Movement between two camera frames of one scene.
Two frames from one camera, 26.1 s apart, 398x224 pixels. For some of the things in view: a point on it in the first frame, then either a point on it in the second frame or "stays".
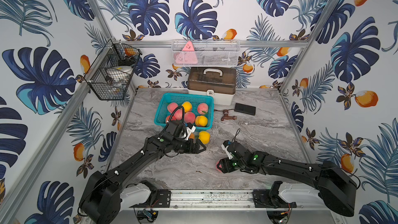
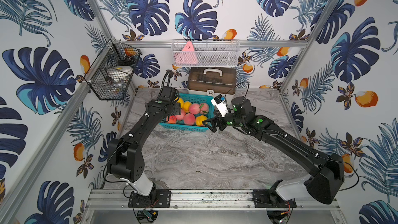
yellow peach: [204, 137] to [180, 100]
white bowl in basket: [120, 74] stays
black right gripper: [223, 164] to [213, 123]
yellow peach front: [201, 121] stays
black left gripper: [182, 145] to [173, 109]
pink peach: [178, 114] stays
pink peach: [189, 117] stays
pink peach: [202, 108] stays
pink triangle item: [187, 56] stays
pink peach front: [217, 168] to [195, 108]
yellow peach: [187, 106] stays
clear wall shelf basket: [205, 53] stays
